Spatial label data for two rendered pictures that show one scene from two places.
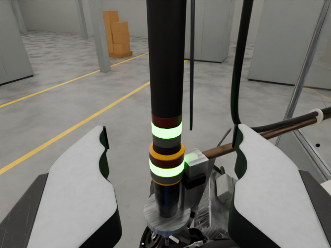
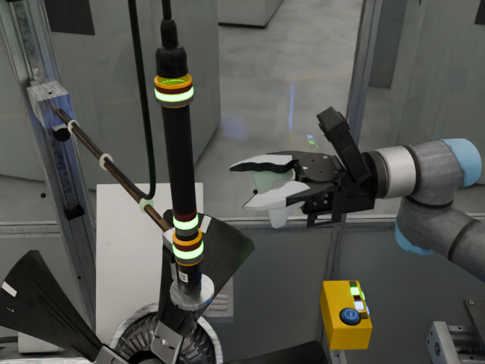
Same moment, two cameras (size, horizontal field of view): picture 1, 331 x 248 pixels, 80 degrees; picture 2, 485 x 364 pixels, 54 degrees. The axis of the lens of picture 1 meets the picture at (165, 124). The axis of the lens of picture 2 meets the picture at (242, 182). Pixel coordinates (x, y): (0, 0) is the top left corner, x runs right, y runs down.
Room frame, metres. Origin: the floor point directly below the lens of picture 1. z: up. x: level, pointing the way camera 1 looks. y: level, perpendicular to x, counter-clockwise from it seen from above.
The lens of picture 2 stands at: (0.22, 0.52, 2.04)
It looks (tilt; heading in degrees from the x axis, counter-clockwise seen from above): 35 degrees down; 258
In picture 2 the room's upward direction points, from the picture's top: straight up
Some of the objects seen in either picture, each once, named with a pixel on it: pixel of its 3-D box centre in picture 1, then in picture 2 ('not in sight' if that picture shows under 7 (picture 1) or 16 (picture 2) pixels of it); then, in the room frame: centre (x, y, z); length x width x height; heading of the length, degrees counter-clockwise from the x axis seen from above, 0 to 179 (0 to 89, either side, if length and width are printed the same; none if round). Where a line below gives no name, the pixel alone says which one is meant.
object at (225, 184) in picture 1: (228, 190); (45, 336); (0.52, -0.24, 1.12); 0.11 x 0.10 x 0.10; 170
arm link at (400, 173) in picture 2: not in sight; (387, 171); (-0.11, -0.01, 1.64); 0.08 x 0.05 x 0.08; 90
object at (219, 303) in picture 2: not in sight; (205, 299); (0.13, -0.49, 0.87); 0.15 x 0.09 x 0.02; 166
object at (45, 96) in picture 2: not in sight; (50, 103); (0.46, -0.57, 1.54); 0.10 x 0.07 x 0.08; 115
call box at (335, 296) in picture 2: not in sight; (343, 315); (-0.21, -0.23, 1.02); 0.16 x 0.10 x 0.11; 80
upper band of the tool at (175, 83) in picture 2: not in sight; (174, 90); (0.19, 0.00, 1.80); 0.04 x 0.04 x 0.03
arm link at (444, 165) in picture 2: not in sight; (435, 167); (-0.19, 0.00, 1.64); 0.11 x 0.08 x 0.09; 0
